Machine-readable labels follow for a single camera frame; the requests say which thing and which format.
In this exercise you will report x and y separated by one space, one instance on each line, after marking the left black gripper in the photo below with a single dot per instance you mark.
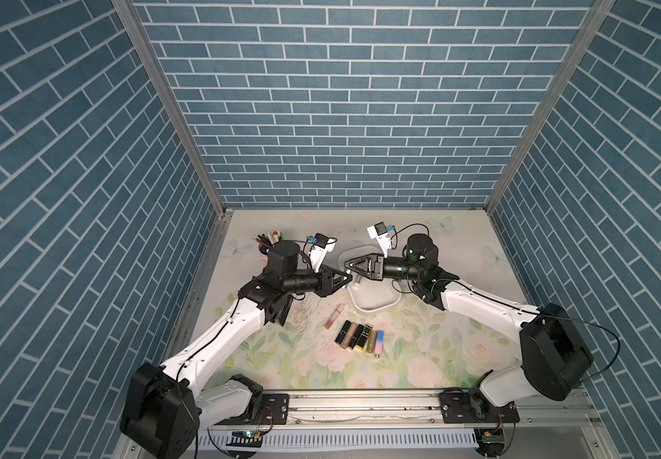
324 282

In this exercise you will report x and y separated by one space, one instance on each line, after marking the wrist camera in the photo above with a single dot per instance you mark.
382 234
321 245

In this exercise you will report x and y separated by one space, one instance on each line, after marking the pink nude lipstick tube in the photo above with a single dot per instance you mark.
336 313

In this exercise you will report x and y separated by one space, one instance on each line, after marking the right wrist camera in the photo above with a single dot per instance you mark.
382 234

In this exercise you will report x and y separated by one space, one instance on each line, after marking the blue pink lipstick tube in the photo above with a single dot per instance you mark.
378 344

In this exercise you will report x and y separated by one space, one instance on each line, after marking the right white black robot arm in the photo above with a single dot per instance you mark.
553 356

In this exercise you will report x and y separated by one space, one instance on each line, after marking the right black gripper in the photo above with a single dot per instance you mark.
380 268

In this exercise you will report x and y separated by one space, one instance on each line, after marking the brown beige lipstick tube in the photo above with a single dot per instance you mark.
348 336

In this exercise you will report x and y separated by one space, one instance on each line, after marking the white plastic storage box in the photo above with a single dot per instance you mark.
370 296

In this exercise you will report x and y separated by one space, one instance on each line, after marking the pens in bucket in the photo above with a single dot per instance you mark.
267 241

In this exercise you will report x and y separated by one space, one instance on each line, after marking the black gold lipstick tube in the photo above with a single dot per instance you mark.
361 337

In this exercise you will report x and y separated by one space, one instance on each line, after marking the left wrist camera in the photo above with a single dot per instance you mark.
321 245

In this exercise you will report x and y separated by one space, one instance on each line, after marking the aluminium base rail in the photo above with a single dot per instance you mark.
407 408

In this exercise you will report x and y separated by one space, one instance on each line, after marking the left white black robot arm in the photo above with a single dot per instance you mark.
221 350

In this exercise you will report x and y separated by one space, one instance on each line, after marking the right green circuit board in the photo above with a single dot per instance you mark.
490 444

